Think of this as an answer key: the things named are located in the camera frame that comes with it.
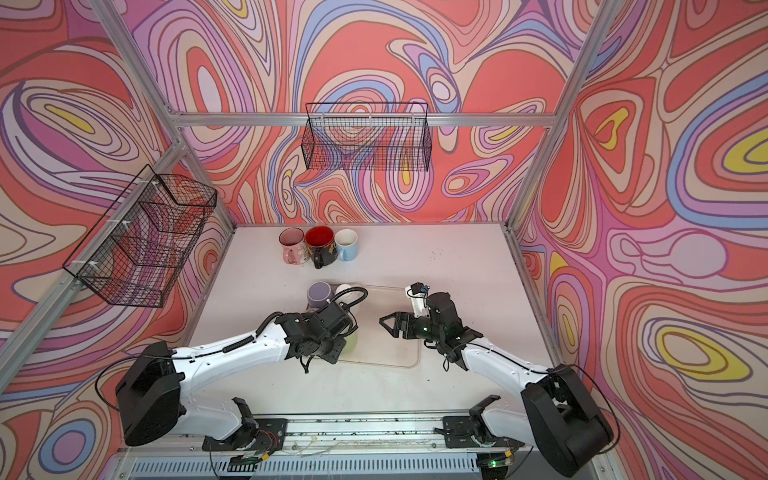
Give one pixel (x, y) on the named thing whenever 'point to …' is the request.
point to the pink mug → (292, 243)
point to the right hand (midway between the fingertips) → (392, 327)
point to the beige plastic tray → (375, 346)
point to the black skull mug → (321, 246)
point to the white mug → (342, 287)
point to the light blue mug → (347, 241)
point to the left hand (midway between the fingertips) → (341, 346)
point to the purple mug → (318, 292)
